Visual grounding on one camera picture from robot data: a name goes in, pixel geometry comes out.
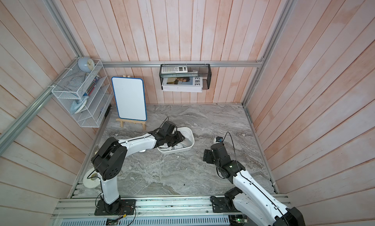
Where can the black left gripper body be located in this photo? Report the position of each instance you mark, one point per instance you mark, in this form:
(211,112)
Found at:
(174,139)

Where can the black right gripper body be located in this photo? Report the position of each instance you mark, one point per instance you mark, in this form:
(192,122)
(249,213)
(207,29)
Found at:
(211,158)

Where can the white storage box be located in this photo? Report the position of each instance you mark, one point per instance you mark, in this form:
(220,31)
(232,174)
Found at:
(185,145)

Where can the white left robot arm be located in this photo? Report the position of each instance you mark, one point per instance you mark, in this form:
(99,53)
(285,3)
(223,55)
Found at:
(108,161)

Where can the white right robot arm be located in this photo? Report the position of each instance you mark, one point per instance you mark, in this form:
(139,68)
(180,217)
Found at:
(248,196)

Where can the wooden easel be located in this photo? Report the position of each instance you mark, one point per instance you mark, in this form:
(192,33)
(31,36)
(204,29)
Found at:
(131,123)

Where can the white magazine book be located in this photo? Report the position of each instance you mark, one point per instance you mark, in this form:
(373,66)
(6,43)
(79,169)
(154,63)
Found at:
(183,84)

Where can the green thin book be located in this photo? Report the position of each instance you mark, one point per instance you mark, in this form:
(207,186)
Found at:
(179,75)

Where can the white calculator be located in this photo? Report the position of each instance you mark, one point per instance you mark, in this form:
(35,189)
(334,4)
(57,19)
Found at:
(169,69)

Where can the white tape roll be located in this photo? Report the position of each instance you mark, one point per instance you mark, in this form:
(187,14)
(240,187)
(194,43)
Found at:
(91,179)

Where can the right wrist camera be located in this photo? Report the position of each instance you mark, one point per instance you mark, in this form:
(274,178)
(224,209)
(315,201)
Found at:
(218,140)

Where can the white board blue frame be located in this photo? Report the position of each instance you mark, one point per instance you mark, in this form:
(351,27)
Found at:
(129,98)

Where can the black mesh wall basket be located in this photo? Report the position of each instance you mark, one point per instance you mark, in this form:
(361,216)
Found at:
(203,69)

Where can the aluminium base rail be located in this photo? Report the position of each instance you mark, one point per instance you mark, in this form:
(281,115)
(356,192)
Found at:
(150,211)

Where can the white wire shelf rack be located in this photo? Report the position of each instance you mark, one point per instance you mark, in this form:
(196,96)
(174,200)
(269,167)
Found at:
(85,96)

